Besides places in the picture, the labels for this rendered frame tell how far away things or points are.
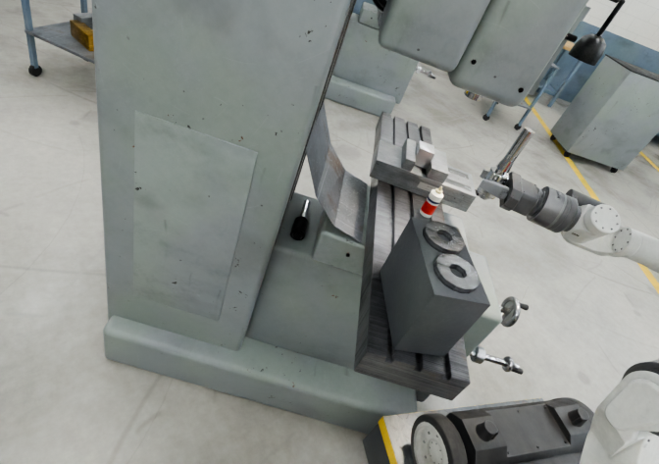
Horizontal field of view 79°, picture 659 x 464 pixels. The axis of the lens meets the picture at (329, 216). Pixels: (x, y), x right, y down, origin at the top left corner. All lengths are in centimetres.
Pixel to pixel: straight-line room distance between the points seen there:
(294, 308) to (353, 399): 42
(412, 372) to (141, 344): 103
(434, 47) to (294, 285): 83
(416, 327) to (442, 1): 66
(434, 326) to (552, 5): 69
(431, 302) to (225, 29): 67
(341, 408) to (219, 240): 82
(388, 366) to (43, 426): 121
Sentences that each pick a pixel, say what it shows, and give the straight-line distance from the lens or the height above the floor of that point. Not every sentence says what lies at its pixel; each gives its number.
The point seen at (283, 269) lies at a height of 62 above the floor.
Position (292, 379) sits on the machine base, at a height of 20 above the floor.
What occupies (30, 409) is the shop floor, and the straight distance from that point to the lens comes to 177.
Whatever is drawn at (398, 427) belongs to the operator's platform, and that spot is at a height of 40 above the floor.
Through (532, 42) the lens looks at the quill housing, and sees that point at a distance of 104.
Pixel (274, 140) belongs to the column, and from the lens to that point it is 97.
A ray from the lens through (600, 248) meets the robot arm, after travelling 113.
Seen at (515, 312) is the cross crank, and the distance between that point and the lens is 164.
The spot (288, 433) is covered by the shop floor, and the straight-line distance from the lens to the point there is 174.
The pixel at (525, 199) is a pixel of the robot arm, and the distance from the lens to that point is 99.
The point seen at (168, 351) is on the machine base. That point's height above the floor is 19.
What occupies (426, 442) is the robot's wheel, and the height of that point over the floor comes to 47.
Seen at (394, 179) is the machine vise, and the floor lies 93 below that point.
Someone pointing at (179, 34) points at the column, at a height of 126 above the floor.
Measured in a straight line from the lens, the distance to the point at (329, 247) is 120.
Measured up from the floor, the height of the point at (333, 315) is 48.
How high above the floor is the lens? 157
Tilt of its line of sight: 37 degrees down
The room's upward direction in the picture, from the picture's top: 22 degrees clockwise
